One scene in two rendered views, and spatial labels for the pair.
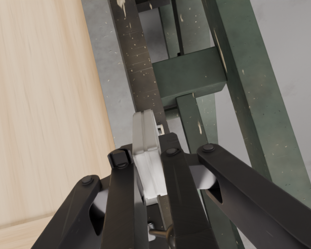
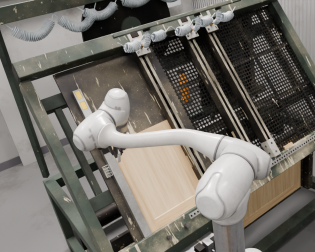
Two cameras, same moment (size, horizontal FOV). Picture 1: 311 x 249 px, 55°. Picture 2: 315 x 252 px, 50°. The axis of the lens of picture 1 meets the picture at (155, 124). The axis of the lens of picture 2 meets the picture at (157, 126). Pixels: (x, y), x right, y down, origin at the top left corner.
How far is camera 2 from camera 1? 1.48 m
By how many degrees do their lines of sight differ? 28
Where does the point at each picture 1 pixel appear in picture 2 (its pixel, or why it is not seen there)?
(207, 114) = (71, 212)
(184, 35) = not seen: hidden behind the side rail
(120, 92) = (122, 184)
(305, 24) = not seen: outside the picture
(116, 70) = (124, 191)
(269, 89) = (77, 194)
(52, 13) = (150, 208)
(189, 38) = not seen: hidden behind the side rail
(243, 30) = (88, 212)
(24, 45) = (156, 195)
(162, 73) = (109, 198)
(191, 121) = (95, 184)
